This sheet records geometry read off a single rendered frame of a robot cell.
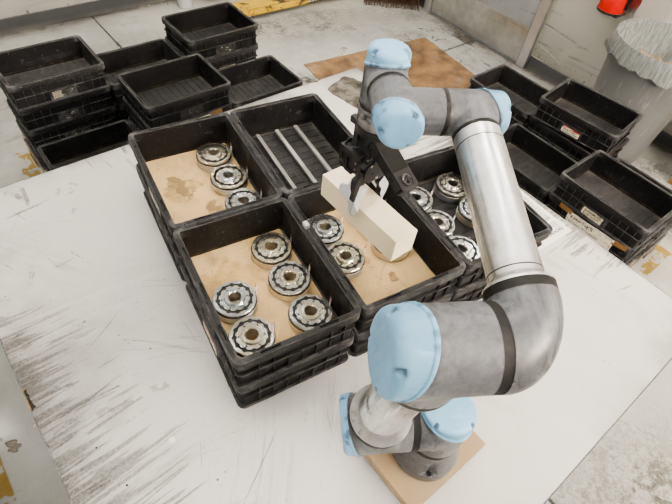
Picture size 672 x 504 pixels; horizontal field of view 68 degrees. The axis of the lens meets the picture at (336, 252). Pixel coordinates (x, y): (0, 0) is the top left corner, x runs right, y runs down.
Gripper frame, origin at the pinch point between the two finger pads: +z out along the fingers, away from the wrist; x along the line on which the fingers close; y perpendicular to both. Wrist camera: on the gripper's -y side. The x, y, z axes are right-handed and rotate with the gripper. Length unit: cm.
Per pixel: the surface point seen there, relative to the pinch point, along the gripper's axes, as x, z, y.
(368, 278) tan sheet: -3.5, 25.8, -2.3
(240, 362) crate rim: 37.6, 15.8, -8.4
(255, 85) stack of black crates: -65, 71, 148
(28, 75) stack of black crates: 29, 59, 190
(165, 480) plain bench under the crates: 59, 39, -12
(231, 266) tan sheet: 23.0, 25.7, 20.3
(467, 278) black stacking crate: -23.6, 23.6, -17.9
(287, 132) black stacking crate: -21, 26, 58
